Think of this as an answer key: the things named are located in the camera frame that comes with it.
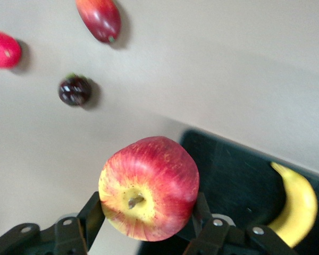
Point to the red yellow striped apple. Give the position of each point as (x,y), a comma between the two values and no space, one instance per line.
(154,180)

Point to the black plastic box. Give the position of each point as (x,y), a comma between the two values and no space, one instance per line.
(236,180)

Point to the brown table cover mat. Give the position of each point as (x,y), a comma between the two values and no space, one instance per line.
(202,66)

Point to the pinkish red peach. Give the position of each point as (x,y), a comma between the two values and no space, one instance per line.
(2,50)

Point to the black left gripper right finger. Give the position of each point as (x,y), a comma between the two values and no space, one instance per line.
(228,241)

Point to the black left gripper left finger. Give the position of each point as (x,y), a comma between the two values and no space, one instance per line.
(42,239)

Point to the yellow banana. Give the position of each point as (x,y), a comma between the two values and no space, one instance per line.
(300,202)

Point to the red yellow mango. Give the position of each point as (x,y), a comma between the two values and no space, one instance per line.
(101,18)

